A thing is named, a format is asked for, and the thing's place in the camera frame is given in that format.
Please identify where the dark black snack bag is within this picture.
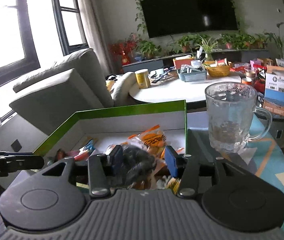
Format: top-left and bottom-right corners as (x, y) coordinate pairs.
(121, 145), (156, 186)

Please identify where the clear orange snack bag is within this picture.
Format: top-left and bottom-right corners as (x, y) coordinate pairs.
(127, 125), (166, 158)

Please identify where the green cardboard box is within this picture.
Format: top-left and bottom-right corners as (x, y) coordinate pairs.
(33, 100), (188, 190)

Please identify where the clear glass mug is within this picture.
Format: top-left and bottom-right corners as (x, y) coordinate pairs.
(205, 82), (273, 153)

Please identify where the white round coffee table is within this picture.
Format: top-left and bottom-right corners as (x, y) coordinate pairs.
(129, 72), (241, 103)

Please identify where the grey armchair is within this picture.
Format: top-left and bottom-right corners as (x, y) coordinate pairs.
(9, 48), (114, 135)

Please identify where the patterned blue table mat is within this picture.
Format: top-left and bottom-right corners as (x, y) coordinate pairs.
(187, 112), (284, 230)

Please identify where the yellow canister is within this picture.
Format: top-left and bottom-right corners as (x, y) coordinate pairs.
(134, 69), (151, 89)

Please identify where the blue plastic basket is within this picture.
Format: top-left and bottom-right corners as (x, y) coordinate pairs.
(177, 69), (207, 82)

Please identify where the yellow woven basket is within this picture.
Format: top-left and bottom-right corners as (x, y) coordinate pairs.
(203, 61), (233, 77)

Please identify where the red flower decoration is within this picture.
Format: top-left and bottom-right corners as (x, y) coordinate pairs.
(108, 33), (139, 66)

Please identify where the spider plant in vase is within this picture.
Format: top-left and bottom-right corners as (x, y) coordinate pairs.
(198, 36), (218, 61)

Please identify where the blue white carton box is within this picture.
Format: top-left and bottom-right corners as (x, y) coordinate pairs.
(263, 71), (284, 116)

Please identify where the black wall television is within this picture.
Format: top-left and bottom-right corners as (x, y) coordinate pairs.
(140, 0), (238, 38)

